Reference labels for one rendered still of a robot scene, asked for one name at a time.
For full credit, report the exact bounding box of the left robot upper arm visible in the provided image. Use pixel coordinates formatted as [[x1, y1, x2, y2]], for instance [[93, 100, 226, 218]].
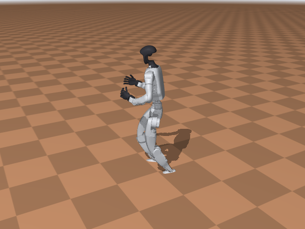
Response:
[[144, 71, 154, 103]]

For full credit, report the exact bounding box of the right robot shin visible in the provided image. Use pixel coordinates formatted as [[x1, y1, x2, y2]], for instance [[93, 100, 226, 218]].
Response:
[[136, 137, 155, 161]]

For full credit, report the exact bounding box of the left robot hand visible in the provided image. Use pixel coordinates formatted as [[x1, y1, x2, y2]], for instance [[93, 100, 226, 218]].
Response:
[[120, 87, 135, 101]]

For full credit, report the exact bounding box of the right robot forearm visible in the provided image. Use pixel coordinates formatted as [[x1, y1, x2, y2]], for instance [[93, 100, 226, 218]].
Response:
[[137, 82, 145, 89]]

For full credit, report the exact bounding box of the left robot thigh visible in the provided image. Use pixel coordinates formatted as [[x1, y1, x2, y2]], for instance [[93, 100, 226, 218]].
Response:
[[144, 114, 161, 155]]

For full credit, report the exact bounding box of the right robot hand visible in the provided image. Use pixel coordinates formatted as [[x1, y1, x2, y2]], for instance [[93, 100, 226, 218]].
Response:
[[123, 74, 142, 87]]

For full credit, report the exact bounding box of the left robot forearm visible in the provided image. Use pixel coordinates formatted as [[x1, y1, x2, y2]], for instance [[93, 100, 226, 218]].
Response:
[[129, 94, 148, 105]]

